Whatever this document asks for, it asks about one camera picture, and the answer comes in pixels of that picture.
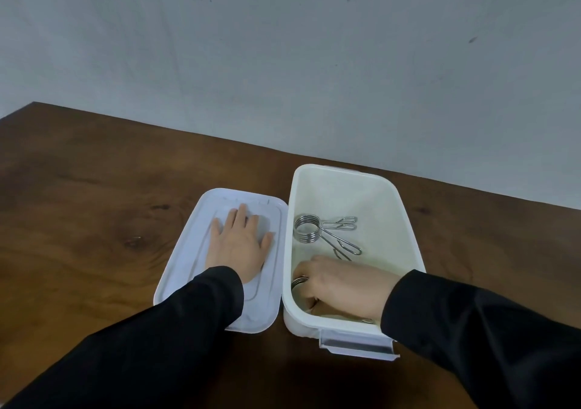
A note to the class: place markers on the person's right hand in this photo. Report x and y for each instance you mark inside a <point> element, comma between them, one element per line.
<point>349,286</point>

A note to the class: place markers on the person's left hand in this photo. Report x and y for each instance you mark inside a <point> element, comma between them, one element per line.
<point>237,252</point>

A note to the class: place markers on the person's left thumb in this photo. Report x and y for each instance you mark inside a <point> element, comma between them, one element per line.
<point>267,241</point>

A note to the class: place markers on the person's right fingers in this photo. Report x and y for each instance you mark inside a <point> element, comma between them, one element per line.
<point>308,281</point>

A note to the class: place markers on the person's left little finger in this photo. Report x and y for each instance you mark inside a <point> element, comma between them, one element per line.
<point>216,228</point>

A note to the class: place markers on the person's left middle finger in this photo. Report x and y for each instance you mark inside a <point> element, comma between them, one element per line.
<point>241,216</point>

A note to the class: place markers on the metal spring clip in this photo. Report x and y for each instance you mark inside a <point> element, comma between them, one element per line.
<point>307,229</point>
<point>298,281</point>

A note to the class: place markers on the person's right forearm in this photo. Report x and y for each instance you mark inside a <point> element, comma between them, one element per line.
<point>485,345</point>

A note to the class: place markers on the person's left forearm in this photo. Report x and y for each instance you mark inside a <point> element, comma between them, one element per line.
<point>150,345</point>

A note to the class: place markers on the white plastic container lid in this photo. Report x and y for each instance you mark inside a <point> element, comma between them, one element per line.
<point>181,259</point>

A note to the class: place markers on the white plastic storage container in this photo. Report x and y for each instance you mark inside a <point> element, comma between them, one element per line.
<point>363,200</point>

